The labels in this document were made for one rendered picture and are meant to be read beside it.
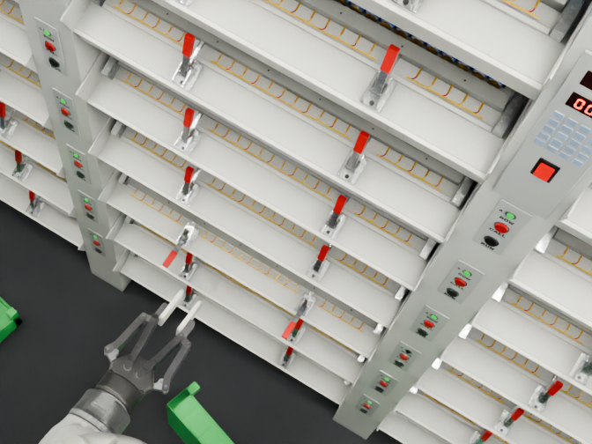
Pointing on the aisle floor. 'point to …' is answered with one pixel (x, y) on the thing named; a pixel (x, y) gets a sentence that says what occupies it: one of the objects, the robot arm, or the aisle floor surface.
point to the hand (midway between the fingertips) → (180, 312)
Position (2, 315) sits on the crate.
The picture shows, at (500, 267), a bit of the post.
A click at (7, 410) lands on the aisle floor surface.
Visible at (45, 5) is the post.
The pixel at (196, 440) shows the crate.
